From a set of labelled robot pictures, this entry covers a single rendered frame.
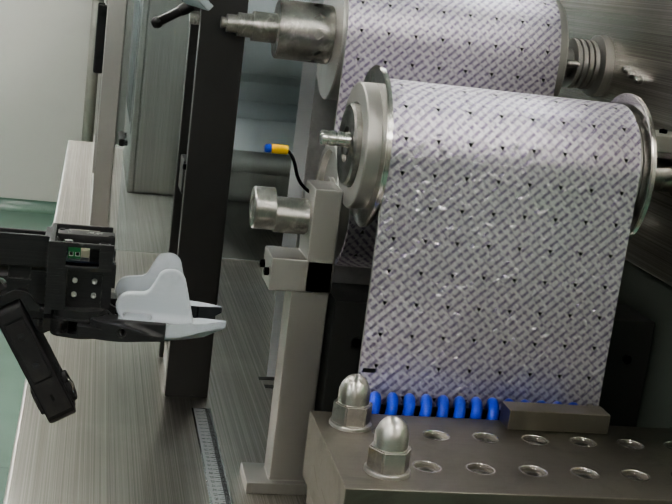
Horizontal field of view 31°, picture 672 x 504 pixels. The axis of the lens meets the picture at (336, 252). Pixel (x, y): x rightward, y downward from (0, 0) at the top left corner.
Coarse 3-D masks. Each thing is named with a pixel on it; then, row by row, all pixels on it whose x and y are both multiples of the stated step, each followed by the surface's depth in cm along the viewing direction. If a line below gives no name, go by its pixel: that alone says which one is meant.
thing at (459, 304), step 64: (384, 256) 106; (448, 256) 107; (512, 256) 108; (576, 256) 110; (384, 320) 108; (448, 320) 109; (512, 320) 110; (576, 320) 111; (384, 384) 109; (448, 384) 110; (512, 384) 111; (576, 384) 113
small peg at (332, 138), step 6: (324, 132) 106; (330, 132) 107; (336, 132) 107; (342, 132) 107; (348, 132) 107; (324, 138) 106; (330, 138) 106; (336, 138) 106; (342, 138) 107; (348, 138) 107; (324, 144) 107; (330, 144) 107; (336, 144) 107; (342, 144) 107; (348, 144) 107
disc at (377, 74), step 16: (368, 80) 111; (384, 80) 105; (384, 96) 105; (384, 112) 104; (384, 128) 104; (384, 144) 103; (384, 160) 103; (384, 176) 103; (352, 208) 114; (368, 208) 107; (368, 224) 108
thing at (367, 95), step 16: (352, 96) 111; (368, 96) 106; (368, 112) 105; (368, 128) 104; (368, 144) 104; (368, 160) 104; (368, 176) 105; (640, 176) 109; (352, 192) 108; (368, 192) 106
